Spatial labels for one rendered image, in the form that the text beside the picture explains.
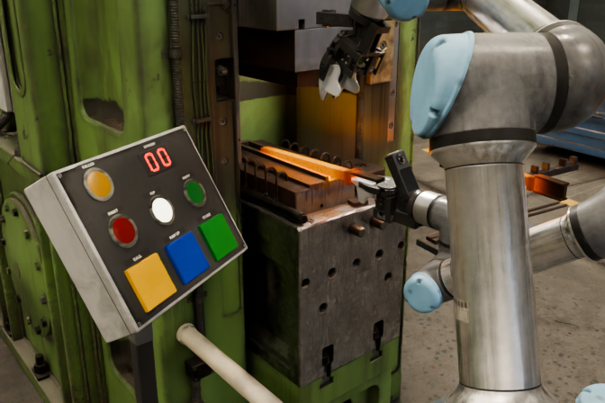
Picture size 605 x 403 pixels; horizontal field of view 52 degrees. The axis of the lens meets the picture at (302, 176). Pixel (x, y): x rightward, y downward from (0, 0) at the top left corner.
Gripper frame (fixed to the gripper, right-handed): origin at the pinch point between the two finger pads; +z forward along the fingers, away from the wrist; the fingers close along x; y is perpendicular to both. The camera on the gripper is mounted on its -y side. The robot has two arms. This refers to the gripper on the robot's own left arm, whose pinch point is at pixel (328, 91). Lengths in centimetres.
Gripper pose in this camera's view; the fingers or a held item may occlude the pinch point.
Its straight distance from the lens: 131.8
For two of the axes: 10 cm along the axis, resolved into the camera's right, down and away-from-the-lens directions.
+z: -2.9, 7.3, 6.2
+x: 7.7, -2.0, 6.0
